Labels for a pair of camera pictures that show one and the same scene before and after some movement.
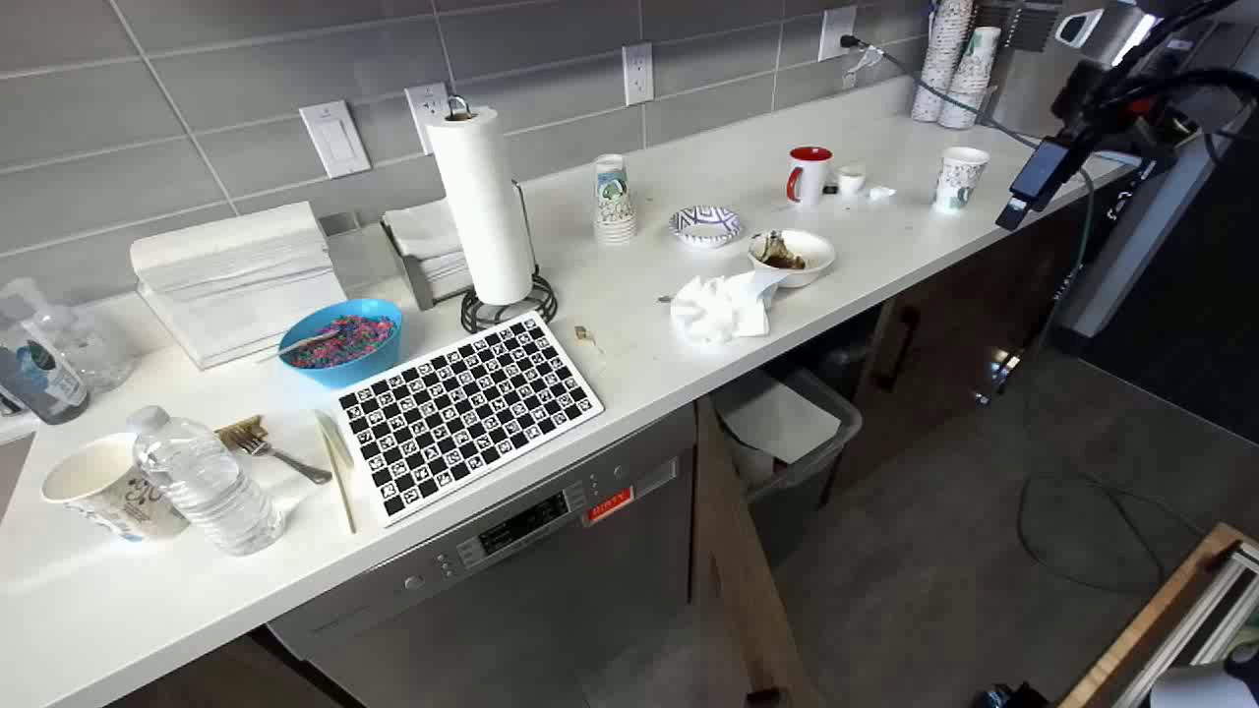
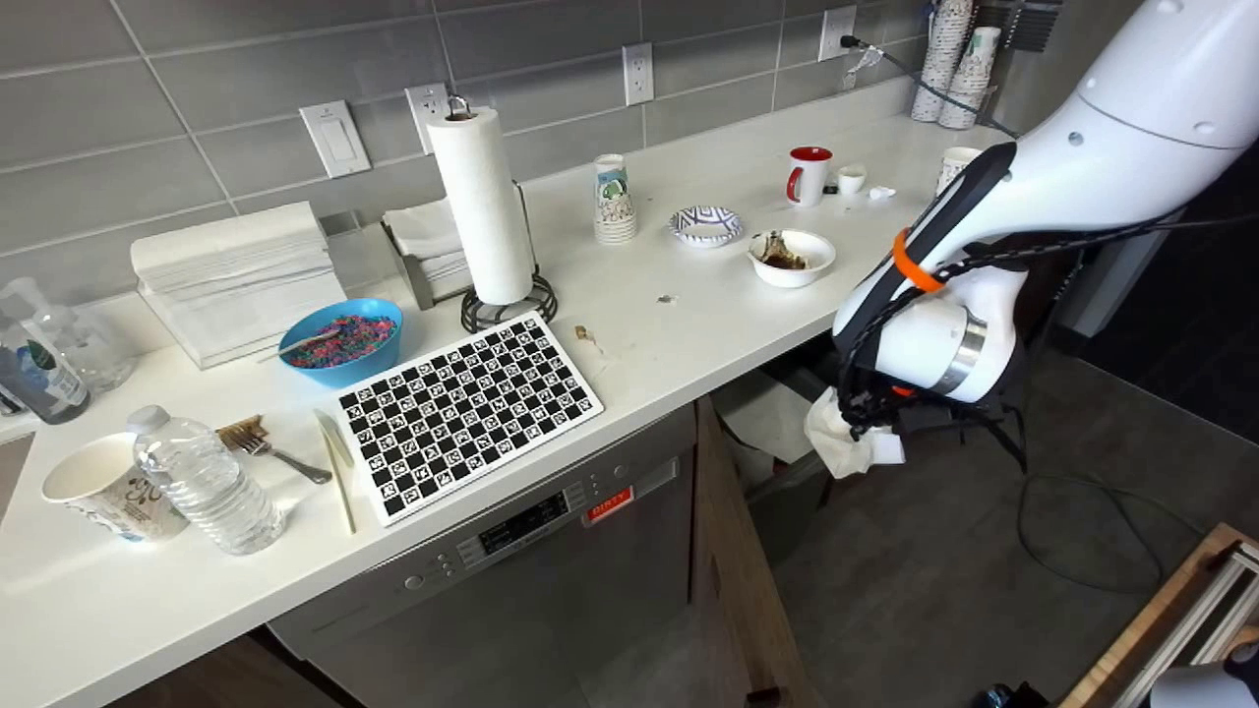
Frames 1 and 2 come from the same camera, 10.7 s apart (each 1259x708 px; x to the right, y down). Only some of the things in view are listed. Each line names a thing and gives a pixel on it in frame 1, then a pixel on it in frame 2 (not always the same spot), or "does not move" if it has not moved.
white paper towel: (727, 312) to (845, 450)
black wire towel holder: (542, 296) does not move
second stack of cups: (965, 97) does not move
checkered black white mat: (461, 412) does not move
